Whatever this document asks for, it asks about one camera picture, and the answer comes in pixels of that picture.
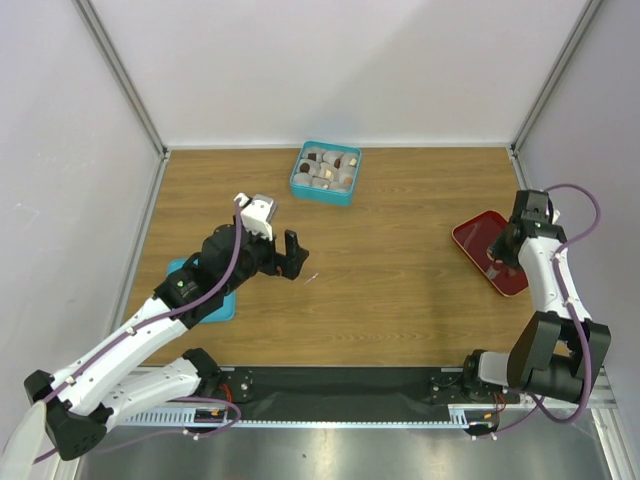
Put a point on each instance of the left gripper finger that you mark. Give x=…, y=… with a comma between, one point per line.
x=292, y=245
x=289, y=266

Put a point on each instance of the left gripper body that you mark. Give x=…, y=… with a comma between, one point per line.
x=261, y=255

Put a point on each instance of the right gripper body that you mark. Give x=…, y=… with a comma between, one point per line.
x=504, y=250

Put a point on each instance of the metal tongs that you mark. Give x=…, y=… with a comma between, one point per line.
x=494, y=267

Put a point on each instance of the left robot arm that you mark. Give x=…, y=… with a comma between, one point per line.
x=89, y=397

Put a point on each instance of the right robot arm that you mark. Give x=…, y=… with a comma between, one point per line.
x=561, y=349

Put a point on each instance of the red chocolate tray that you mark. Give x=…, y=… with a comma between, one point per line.
x=474, y=237

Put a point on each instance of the teal chocolate box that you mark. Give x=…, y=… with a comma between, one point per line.
x=308, y=186

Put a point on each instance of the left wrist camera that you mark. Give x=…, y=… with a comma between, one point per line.
x=257, y=213

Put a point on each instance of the slotted cable duct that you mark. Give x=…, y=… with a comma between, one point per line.
x=393, y=410

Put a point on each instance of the right aluminium frame post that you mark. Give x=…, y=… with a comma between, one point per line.
x=568, y=50

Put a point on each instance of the aluminium frame post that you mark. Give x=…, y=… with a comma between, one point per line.
x=568, y=50
x=108, y=50

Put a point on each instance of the left aluminium frame post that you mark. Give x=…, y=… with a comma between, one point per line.
x=108, y=50

